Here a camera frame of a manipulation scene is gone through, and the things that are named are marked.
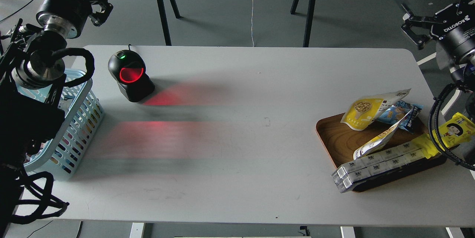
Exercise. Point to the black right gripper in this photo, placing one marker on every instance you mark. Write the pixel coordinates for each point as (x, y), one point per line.
(454, 21)

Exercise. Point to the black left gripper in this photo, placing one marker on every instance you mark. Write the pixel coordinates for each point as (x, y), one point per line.
(74, 11)

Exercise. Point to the yellow nut snack pouch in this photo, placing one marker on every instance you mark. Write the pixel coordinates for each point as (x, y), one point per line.
(365, 110)

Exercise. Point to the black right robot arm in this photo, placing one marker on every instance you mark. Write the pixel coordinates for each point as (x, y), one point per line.
(417, 28)

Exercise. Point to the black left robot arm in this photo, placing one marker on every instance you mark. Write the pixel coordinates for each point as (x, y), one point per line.
(35, 68)

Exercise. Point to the blue snack bag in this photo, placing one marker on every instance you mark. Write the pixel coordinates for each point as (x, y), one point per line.
(402, 112)

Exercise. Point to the light blue plastic basket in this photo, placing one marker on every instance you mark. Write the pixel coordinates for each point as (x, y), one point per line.
(61, 156)

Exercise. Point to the yellow cartoon snack pack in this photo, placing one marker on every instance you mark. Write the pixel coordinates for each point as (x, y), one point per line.
(455, 131)

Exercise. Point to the white yellow snack pouch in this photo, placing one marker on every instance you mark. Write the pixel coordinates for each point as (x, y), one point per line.
(376, 143)

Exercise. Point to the silver boxed snack strip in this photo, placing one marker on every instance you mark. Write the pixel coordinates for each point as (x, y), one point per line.
(367, 169)

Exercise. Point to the black barcode scanner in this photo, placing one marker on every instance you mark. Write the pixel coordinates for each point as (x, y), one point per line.
(128, 68)

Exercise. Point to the black background table legs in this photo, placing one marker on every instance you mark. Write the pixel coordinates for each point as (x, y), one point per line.
(237, 22)

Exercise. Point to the brown wooden tray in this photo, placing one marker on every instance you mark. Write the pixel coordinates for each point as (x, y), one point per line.
(340, 142)

